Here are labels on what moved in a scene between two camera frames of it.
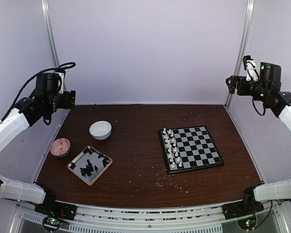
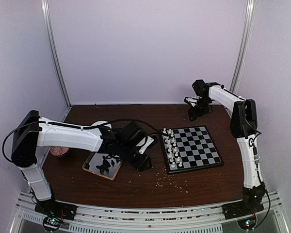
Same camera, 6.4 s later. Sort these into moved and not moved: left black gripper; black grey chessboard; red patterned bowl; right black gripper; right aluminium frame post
Moved: right black gripper; left black gripper
Not moved: red patterned bowl; black grey chessboard; right aluminium frame post
